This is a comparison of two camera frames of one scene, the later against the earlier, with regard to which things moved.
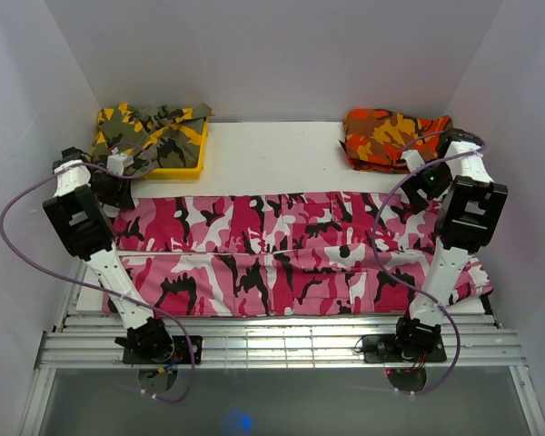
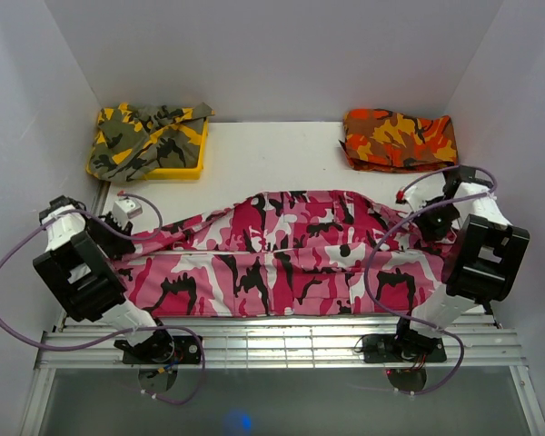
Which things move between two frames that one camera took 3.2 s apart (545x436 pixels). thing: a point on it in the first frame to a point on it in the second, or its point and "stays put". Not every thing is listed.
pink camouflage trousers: (272, 253) stays put
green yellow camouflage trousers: (156, 138) stays put
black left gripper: (123, 199) to (122, 244)
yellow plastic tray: (195, 173) stays put
